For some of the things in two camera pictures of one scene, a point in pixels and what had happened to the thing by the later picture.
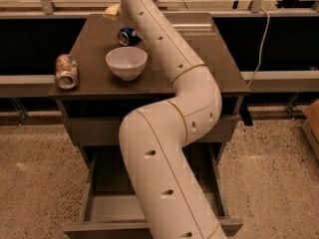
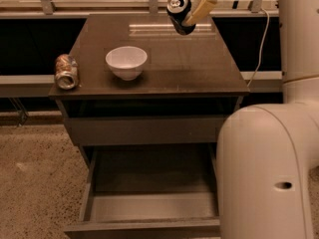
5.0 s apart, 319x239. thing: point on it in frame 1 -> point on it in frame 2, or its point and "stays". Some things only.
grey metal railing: [45, 9] stays
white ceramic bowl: [127, 62] stays
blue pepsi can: [128, 37] -> [178, 8]
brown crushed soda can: [66, 72] stays
